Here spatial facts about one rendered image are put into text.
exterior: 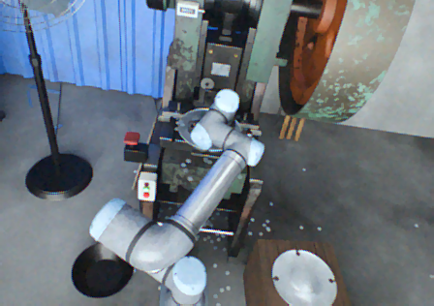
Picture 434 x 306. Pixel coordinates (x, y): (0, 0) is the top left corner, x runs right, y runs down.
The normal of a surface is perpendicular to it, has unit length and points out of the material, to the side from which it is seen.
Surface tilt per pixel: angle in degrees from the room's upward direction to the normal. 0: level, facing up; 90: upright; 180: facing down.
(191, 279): 7
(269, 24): 90
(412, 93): 90
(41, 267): 0
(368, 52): 83
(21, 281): 0
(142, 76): 90
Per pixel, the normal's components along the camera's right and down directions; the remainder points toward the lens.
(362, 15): 0.00, 0.39
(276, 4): -0.05, 0.67
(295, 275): 0.15, -0.73
